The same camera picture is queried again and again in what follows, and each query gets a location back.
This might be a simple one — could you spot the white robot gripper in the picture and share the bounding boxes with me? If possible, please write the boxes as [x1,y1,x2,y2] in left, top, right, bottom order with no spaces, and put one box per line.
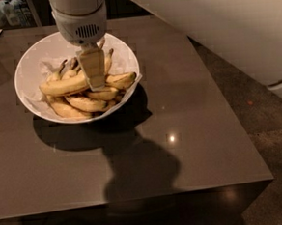
[50,0,107,92]

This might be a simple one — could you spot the large top yellow banana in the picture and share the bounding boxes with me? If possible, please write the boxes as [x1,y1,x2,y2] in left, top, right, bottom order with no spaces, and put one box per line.
[40,49,114,97]

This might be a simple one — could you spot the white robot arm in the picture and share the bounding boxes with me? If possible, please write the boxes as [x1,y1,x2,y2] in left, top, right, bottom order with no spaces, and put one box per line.
[130,0,282,98]

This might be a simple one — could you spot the back upright yellow banana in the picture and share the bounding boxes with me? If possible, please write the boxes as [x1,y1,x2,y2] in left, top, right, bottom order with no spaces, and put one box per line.
[98,37,106,49]

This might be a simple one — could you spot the back middle yellow banana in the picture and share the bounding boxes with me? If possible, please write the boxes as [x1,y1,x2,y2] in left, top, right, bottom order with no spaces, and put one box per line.
[61,57,81,80]

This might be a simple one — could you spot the right yellow banana green tip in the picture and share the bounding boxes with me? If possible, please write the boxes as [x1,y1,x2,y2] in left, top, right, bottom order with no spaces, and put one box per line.
[105,72,136,90]

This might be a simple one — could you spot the back left yellow banana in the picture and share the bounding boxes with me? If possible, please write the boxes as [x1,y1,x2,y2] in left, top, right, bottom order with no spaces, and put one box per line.
[46,60,67,81]

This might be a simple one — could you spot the lower yellow banana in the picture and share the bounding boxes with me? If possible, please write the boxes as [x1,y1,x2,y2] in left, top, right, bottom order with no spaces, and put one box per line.
[65,95,107,112]

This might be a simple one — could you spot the white bowl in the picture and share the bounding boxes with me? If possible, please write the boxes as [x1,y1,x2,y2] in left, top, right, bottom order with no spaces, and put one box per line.
[14,32,142,125]

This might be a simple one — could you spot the bottom left yellow banana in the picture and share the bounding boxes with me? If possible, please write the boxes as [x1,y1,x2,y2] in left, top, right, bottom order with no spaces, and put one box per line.
[46,96,92,120]

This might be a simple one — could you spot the dark cabinet fronts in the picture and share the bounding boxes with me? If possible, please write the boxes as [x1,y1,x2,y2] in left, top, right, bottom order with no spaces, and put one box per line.
[32,0,150,26]

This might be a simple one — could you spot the shelf with bottles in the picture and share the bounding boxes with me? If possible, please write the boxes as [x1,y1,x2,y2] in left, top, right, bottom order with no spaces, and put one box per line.
[0,0,42,30]

